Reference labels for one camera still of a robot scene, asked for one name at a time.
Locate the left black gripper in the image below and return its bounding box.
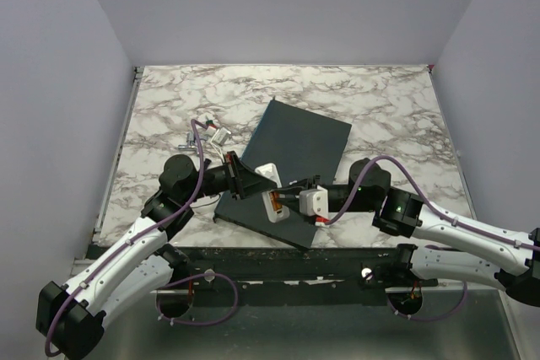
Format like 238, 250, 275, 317
182, 151, 277, 203

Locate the white remote control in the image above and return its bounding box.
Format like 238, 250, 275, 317
255, 163, 289, 223

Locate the orange battery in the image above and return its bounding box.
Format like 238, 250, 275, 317
270, 192, 283, 212

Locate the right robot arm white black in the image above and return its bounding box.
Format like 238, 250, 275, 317
271, 158, 539, 307

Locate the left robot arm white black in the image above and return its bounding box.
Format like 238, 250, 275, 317
36, 152, 281, 359

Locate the chrome metal fitting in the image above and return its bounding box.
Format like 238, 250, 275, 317
177, 132, 198, 154

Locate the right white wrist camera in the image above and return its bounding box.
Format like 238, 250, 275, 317
299, 187, 329, 223

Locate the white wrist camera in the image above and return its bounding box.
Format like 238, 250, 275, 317
208, 126, 232, 154
299, 187, 329, 223

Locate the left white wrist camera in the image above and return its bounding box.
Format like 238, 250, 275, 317
208, 126, 232, 154

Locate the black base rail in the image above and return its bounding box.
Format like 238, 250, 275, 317
85, 244, 437, 309

